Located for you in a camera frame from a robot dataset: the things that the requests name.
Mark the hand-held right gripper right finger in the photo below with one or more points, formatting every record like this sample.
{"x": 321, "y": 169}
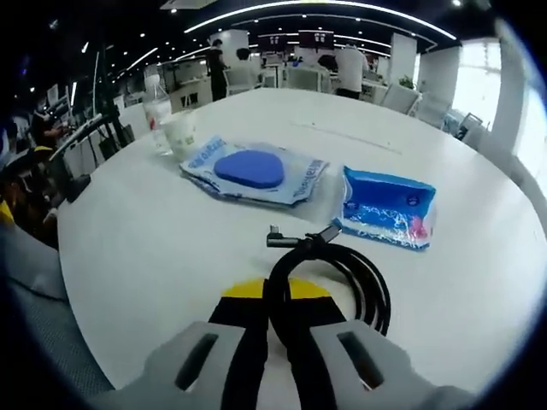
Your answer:
{"x": 316, "y": 337}

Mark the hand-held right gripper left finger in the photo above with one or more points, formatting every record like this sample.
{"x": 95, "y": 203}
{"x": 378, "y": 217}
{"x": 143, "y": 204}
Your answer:
{"x": 239, "y": 341}

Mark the black phone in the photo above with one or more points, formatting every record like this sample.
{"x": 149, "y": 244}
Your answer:
{"x": 78, "y": 189}

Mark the clear plastic bottle white cap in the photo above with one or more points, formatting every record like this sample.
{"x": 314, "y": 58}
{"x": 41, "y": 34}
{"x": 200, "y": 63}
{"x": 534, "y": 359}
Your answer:
{"x": 156, "y": 115}

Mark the white paper cup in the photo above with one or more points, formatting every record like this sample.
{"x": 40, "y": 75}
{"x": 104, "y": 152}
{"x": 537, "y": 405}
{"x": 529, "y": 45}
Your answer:
{"x": 180, "y": 134}

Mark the blue tissue pack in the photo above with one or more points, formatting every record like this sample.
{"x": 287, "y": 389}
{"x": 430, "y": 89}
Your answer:
{"x": 384, "y": 209}

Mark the clear bag with blue pad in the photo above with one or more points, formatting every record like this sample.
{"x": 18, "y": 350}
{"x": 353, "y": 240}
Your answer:
{"x": 250, "y": 171}

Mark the group of white office chairs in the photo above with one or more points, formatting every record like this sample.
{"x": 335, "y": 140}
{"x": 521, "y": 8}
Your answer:
{"x": 401, "y": 100}

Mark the white side desk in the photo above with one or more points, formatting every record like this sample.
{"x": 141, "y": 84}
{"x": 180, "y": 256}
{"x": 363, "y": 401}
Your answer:
{"x": 77, "y": 132}

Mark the black tripod stand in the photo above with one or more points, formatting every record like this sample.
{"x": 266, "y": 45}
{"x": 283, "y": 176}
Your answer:
{"x": 109, "y": 111}

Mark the grey mesh chair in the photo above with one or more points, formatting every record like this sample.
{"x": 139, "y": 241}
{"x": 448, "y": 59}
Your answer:
{"x": 47, "y": 307}

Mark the green potted plant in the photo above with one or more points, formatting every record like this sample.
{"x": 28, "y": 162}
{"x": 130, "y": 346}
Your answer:
{"x": 407, "y": 82}

